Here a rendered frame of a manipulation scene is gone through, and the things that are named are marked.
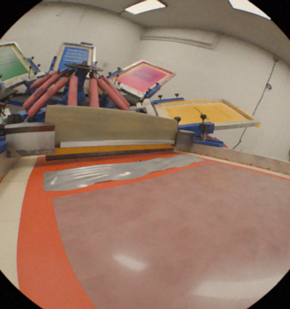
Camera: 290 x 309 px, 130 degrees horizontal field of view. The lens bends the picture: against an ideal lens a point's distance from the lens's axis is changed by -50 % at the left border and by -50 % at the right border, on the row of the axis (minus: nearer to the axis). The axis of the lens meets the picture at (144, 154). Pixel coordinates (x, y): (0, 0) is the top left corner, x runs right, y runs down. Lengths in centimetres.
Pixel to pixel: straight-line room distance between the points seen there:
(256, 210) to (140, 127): 28
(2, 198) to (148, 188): 17
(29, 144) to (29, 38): 431
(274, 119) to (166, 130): 199
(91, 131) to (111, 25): 436
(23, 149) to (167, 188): 22
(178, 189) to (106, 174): 9
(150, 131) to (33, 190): 28
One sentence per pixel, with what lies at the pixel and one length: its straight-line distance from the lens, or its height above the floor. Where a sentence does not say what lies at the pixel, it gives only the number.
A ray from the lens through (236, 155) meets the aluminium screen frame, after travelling 43.
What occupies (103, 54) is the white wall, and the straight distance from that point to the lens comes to 443.
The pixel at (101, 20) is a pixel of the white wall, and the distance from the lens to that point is 448.
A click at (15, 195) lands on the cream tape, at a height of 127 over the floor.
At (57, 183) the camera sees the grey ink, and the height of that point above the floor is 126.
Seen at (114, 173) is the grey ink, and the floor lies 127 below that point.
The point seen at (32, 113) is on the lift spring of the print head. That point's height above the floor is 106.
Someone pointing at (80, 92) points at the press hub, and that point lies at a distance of 99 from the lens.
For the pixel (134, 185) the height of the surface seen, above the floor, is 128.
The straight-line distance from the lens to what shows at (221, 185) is 19.
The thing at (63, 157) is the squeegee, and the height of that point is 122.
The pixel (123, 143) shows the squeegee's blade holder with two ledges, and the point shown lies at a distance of 27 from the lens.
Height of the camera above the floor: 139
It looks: 33 degrees down
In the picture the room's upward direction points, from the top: 28 degrees clockwise
